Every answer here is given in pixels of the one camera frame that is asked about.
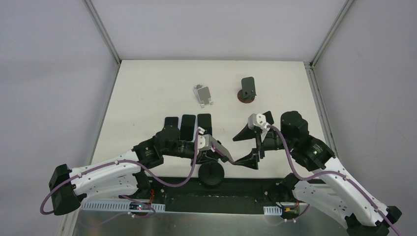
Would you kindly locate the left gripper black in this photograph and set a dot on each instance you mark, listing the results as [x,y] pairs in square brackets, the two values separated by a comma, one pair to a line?
[202,151]

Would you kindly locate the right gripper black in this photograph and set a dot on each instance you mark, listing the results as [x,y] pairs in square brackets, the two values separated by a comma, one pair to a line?
[258,143]

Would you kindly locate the black pole phone stand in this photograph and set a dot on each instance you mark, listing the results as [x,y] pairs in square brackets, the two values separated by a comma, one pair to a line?
[211,174]

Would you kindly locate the phone with blue case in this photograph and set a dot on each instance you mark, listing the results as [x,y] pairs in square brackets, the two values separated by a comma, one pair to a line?
[187,127]

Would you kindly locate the black wedge phone stand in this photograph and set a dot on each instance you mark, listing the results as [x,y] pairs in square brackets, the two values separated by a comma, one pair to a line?
[266,119]

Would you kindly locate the phone with beige case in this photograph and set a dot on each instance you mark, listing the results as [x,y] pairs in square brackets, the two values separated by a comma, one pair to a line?
[204,121]

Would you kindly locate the phone with lavender case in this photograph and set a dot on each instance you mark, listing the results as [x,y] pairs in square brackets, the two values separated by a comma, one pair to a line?
[171,122]

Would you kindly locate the phone with purple case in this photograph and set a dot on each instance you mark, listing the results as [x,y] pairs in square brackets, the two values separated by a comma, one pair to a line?
[219,149]

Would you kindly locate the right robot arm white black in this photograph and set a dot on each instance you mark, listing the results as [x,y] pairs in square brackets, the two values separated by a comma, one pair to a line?
[317,178]

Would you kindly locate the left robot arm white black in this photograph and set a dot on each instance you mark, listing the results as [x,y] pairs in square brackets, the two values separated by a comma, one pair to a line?
[126,174]

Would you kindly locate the brown round phone stand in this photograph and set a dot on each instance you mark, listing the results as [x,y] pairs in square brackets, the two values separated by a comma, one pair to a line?
[248,90]

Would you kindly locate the white grey phone stand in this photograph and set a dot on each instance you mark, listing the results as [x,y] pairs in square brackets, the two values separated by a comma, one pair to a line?
[203,95]

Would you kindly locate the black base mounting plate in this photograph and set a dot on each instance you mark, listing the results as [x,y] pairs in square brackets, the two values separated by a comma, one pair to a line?
[232,196]

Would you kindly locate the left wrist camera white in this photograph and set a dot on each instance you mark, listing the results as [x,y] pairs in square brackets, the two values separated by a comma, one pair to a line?
[203,140]

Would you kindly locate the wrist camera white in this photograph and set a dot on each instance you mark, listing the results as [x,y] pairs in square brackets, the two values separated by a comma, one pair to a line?
[203,140]
[258,121]

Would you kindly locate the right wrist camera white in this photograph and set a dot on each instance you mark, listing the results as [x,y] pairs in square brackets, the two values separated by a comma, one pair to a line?
[258,121]

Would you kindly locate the right white cable duct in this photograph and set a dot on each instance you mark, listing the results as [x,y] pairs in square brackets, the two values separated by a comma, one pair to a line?
[272,210]

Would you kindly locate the white cable duct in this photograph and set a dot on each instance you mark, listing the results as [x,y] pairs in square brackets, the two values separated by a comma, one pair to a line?
[272,210]
[116,206]

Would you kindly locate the left white cable duct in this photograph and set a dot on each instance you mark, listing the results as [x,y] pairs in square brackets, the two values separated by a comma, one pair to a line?
[116,206]

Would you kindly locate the right aluminium frame post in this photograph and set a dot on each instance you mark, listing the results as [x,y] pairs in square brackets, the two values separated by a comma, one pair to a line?
[332,32]

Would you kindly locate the aluminium frame post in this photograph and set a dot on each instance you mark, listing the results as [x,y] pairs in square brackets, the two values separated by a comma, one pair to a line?
[94,14]
[332,32]

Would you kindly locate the left aluminium frame post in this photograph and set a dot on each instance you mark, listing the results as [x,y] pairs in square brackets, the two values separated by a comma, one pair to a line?
[94,14]

